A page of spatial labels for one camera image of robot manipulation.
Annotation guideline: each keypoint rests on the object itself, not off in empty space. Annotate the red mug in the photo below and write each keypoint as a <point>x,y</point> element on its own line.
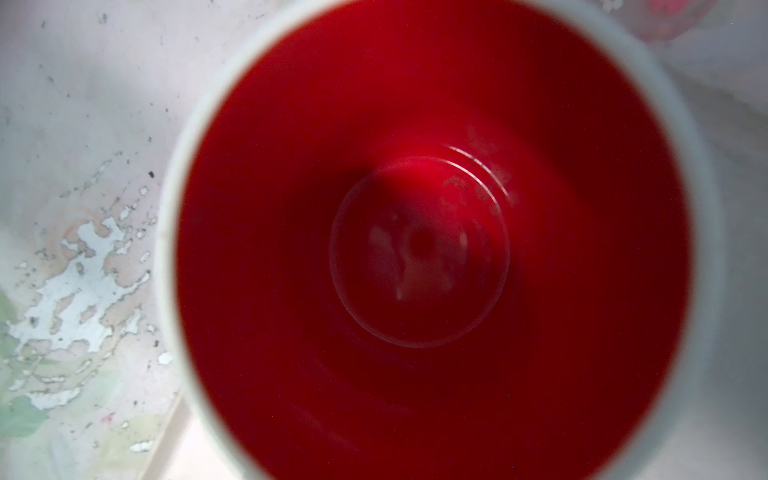
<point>440,240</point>

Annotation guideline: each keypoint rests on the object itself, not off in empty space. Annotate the pink flower coaster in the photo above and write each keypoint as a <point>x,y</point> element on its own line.
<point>656,20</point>

